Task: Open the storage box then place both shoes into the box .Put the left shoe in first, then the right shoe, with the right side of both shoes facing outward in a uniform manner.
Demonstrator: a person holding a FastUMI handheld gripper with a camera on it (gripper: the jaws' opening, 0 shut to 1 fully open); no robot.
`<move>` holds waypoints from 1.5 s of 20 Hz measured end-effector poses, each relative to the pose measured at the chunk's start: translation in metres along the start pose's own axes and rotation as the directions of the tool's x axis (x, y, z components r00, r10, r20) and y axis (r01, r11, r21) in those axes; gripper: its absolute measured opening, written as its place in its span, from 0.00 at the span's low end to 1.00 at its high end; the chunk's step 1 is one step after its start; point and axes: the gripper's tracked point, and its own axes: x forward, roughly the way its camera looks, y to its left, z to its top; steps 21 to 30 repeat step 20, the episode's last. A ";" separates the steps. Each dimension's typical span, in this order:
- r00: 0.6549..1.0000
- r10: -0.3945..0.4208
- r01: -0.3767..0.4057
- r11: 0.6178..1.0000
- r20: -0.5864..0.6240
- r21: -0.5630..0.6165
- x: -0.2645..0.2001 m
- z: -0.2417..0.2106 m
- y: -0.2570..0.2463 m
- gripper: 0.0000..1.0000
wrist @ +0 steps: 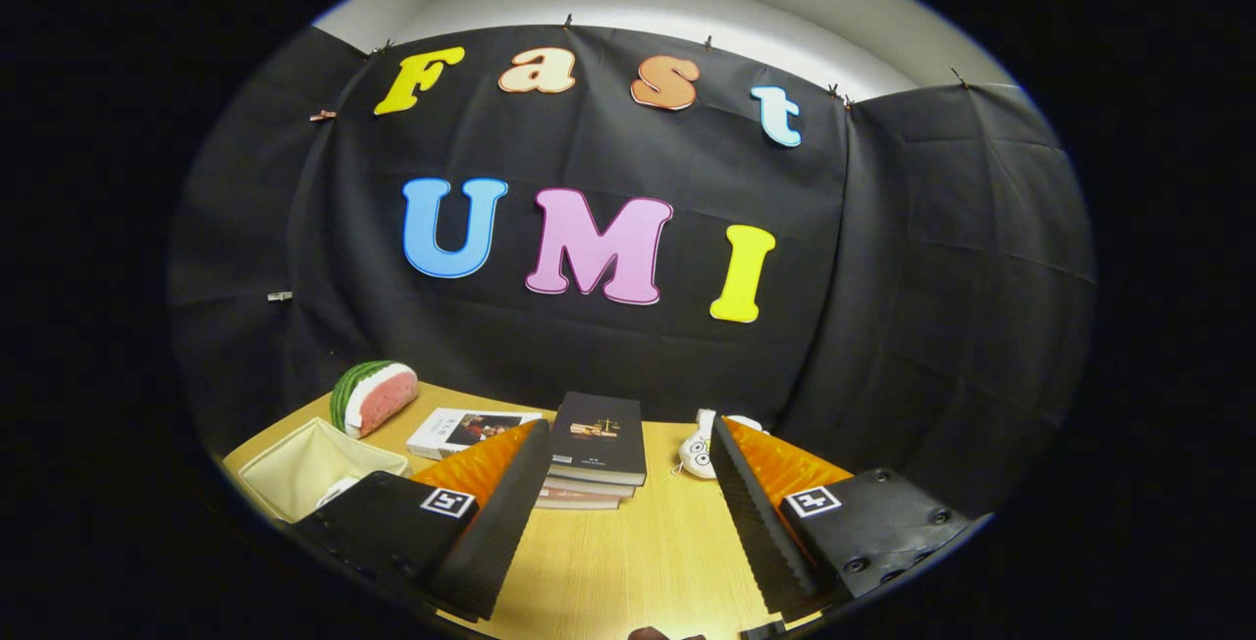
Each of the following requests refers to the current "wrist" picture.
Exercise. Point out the brown cover book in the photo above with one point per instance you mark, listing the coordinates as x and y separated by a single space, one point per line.
579 501

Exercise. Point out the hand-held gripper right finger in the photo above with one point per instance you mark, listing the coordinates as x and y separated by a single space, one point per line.
760 532

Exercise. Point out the white portrait cover book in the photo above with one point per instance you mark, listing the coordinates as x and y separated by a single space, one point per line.
461 429

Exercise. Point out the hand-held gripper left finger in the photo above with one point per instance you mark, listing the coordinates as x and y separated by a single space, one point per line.
486 537

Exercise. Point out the grey cover book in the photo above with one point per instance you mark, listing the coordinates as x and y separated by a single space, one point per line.
589 487

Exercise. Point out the white plush toy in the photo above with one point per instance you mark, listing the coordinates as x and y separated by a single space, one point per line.
697 453

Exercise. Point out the watermelon slice toy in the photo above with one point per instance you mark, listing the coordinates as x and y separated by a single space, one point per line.
378 395

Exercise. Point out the pink clip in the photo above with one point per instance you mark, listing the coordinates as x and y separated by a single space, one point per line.
322 115

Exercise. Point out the cream fabric storage box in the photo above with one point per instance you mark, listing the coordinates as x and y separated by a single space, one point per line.
294 468

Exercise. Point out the black cover book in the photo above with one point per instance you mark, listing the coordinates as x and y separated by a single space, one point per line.
599 434

